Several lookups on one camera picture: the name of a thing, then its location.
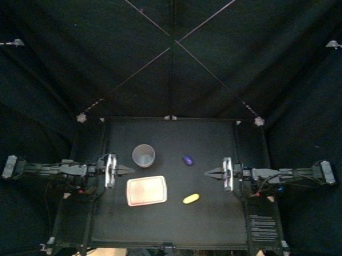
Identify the grey table clamp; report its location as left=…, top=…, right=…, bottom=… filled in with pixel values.
left=39, top=235, right=57, bottom=256

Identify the grey bowl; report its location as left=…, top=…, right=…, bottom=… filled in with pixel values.
left=131, top=143, right=158, bottom=169

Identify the yellow toy corn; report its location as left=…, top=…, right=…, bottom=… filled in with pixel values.
left=182, top=192, right=202, bottom=205

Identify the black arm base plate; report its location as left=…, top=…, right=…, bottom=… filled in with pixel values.
left=49, top=190, right=99, bottom=250

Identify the thin diagonal brace wire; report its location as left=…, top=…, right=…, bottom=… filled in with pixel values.
left=81, top=0, right=238, bottom=114
left=124, top=0, right=259, bottom=118

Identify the white square tray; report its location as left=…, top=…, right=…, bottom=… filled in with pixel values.
left=124, top=175, right=170, bottom=208

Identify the black base plate white label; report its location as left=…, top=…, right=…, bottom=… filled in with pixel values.
left=242, top=195, right=289, bottom=256

